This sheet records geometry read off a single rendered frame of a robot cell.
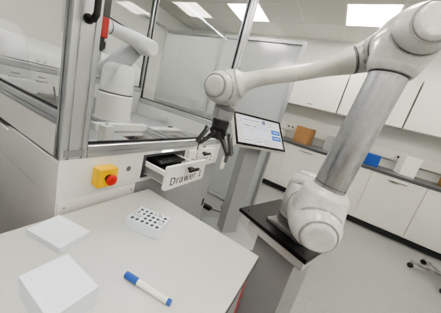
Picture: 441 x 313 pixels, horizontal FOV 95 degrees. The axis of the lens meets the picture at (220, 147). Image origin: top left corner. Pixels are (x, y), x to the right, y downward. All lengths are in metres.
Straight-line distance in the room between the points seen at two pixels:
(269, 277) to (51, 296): 0.80
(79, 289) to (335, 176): 0.71
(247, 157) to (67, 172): 1.38
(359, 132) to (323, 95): 3.30
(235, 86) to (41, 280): 0.68
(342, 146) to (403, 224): 3.22
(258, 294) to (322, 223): 0.59
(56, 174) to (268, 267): 0.90
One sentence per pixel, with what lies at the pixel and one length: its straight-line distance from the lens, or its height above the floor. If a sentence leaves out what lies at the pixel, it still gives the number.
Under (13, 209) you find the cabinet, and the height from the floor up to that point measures 0.59.
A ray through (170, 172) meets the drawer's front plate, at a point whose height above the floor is 0.90.
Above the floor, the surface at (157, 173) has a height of 0.87.
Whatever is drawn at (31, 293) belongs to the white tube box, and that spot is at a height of 0.81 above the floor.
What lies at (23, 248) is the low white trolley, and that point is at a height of 0.76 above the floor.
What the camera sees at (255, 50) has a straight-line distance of 2.65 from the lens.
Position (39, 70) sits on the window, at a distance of 0.95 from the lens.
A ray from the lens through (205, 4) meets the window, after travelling 1.16.
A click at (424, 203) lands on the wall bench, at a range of 3.85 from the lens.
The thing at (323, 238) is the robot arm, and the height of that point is 0.94.
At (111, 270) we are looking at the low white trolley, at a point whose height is 0.76.
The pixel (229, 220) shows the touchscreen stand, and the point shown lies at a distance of 2.08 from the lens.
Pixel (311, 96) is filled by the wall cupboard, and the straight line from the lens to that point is 4.01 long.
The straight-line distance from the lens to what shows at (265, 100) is 2.46.
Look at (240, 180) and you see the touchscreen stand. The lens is 1.89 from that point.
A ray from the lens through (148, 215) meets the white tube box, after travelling 0.81.
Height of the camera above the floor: 1.24
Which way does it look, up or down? 12 degrees down
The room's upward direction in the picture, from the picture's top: 15 degrees clockwise
